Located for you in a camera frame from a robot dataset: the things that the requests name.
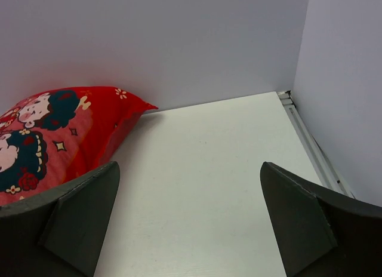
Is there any aluminium side rail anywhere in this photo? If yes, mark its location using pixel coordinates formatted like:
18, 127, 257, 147
277, 91, 356, 199

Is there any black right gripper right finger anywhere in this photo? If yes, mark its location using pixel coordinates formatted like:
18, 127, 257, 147
260, 162, 381, 276

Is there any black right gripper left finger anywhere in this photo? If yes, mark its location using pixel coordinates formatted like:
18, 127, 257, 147
1, 161, 120, 276

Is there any red patterned pillowcase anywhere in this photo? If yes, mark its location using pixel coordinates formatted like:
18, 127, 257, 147
1, 86, 153, 205

